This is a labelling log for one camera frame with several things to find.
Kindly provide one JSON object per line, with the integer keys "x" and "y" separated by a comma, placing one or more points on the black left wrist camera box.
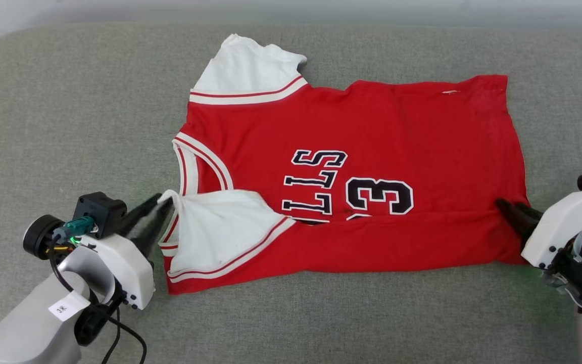
{"x": 99, "y": 212}

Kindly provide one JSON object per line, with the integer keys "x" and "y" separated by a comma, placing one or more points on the grey fabric sofa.
{"x": 68, "y": 101}

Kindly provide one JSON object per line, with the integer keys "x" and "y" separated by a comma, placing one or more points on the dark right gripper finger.
{"x": 524, "y": 231}
{"x": 523, "y": 212}

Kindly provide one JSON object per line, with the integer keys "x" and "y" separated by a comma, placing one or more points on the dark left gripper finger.
{"x": 154, "y": 227}
{"x": 139, "y": 215}

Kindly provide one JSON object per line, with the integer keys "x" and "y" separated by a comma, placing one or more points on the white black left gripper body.
{"x": 129, "y": 273}

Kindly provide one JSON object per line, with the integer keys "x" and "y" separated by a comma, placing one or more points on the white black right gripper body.
{"x": 564, "y": 222}

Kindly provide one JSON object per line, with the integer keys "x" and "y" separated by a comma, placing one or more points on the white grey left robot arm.
{"x": 23, "y": 323}

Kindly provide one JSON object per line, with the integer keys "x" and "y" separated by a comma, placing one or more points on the red white Bulls basketball jersey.
{"x": 372, "y": 126}

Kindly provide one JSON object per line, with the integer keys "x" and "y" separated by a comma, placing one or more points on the white paper label sticker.
{"x": 66, "y": 307}

